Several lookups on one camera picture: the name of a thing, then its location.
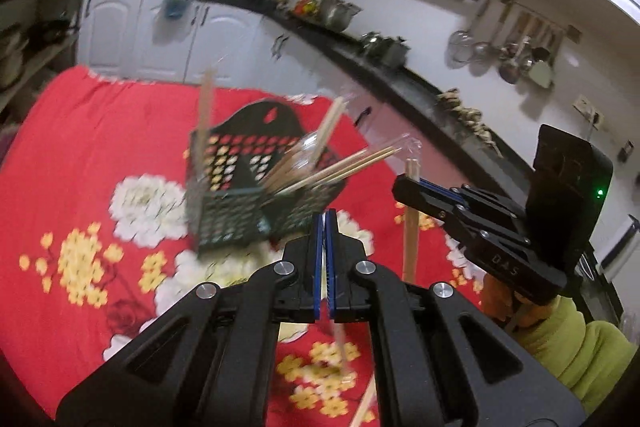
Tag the blue hanging bowl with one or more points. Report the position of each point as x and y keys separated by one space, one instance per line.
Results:
x=175 y=8

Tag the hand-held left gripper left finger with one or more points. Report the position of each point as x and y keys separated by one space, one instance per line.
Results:
x=319 y=272

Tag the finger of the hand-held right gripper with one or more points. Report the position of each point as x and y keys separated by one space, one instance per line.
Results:
x=500 y=209
x=500 y=262

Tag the red floral blanket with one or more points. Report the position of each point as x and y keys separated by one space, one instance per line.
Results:
x=75 y=157

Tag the steel kettle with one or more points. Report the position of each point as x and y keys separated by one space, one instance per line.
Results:
x=387 y=49

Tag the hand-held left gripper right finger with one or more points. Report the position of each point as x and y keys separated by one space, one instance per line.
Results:
x=332 y=272

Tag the wall socket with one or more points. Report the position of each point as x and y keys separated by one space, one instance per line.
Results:
x=590 y=109

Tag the person's right hand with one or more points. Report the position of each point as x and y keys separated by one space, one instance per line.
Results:
x=500 y=299

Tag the steel pot with lid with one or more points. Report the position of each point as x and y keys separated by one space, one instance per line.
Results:
x=337 y=14

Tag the pile of ginger roots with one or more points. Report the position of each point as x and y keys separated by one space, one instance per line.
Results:
x=470 y=117

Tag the dark green utensil holder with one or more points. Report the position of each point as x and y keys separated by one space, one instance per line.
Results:
x=225 y=212

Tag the row of hanging kitchen utensils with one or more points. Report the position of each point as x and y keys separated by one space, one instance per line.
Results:
x=515 y=47

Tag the white lower kitchen cabinets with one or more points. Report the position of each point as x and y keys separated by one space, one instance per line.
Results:
x=120 y=37

